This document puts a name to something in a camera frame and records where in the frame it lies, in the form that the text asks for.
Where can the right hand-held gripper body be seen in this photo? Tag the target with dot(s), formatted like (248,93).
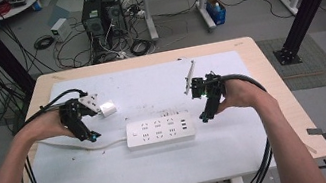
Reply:
(207,85)

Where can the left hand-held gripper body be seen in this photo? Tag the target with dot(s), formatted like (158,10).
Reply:
(73,111)

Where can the white charger plug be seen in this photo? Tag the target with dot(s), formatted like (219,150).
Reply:
(108,109)

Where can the white power strip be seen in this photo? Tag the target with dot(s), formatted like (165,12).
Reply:
(159,131)

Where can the person's right hand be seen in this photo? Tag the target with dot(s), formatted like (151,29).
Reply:
(240,93)

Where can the person's left hand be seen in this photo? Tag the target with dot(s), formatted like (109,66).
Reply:
(46,125)

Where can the white table mat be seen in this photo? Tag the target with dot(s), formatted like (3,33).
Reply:
(151,171)

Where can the small white box device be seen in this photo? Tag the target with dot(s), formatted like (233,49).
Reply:
(60,29)

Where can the black computer tower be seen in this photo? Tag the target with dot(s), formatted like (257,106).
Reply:
(114,12)
(93,17)

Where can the grey floor mat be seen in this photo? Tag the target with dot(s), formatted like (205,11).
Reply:
(311,62)

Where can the black tape strip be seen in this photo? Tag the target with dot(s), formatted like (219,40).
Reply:
(319,132)

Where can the round white table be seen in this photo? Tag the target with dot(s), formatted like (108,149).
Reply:
(14,6)

